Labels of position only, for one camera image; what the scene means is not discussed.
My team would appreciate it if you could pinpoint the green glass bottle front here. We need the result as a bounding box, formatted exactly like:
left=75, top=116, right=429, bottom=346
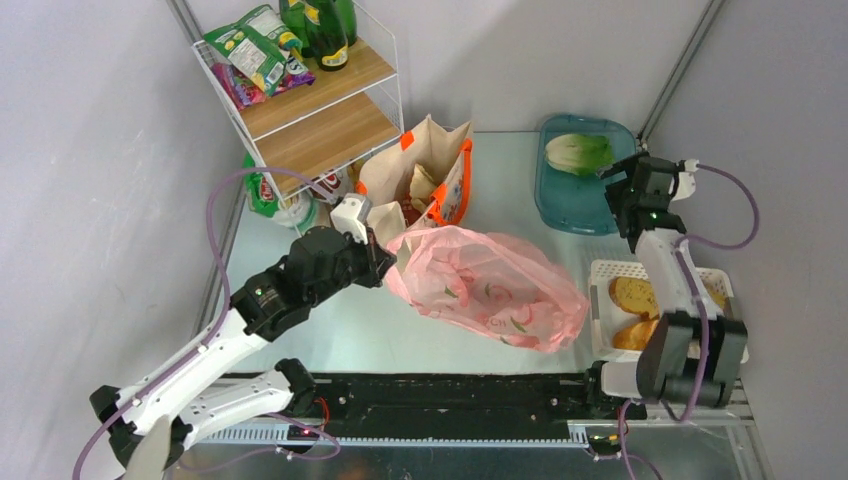
left=304, top=0, right=348, bottom=71

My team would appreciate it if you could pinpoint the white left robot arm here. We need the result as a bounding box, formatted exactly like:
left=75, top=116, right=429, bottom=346
left=89, top=226, right=396, bottom=466

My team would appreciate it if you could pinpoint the beige floral tote bag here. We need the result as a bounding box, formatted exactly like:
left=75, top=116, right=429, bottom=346
left=354, top=116, right=474, bottom=247

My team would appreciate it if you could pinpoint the purple candy bag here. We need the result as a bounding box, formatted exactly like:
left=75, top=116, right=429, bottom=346
left=211, top=63, right=316, bottom=111

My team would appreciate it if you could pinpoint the green glass bottle middle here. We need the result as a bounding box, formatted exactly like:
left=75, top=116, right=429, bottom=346
left=279, top=0, right=313, bottom=58

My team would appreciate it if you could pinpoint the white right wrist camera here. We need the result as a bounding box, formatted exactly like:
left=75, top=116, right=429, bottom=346
left=671, top=159, right=699, bottom=201

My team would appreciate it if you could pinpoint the pink plastic bag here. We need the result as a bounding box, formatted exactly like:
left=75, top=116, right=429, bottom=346
left=385, top=226, right=589, bottom=353

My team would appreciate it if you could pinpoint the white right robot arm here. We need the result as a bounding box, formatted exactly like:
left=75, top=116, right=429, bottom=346
left=597, top=152, right=748, bottom=420

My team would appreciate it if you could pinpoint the green glass bottle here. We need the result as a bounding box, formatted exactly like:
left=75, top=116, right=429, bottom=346
left=304, top=0, right=348, bottom=71
left=334, top=0, right=358, bottom=47
left=279, top=0, right=313, bottom=58

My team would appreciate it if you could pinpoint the green glass bottle back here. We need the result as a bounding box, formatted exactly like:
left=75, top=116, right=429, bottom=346
left=334, top=0, right=358, bottom=47

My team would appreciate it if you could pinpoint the green white snack bag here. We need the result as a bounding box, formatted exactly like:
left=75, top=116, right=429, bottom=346
left=243, top=172, right=318, bottom=232

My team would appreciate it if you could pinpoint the white brown snack bag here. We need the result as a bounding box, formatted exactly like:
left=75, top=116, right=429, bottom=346
left=311, top=169, right=354, bottom=204

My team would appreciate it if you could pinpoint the teal plastic tray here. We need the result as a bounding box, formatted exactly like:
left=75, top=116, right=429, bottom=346
left=534, top=114, right=637, bottom=236

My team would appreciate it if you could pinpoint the green lettuce head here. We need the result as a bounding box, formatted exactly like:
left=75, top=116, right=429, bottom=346
left=544, top=134, right=615, bottom=176

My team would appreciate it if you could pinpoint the round toasted bread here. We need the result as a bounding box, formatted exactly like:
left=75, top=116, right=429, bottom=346
left=608, top=276, right=660, bottom=320

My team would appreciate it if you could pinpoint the green chips bag top shelf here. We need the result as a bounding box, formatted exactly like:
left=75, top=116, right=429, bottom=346
left=203, top=4, right=310, bottom=95

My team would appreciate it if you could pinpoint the white plastic basket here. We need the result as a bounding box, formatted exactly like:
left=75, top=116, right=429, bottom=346
left=588, top=259, right=750, bottom=364

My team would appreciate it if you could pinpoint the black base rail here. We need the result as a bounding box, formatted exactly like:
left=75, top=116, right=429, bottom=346
left=283, top=370, right=624, bottom=442

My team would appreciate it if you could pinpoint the croissant bread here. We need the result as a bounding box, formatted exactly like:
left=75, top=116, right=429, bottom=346
left=612, top=318, right=659, bottom=351

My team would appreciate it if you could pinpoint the white wire wooden shelf rack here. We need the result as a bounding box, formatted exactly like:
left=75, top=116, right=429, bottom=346
left=192, top=7, right=405, bottom=221

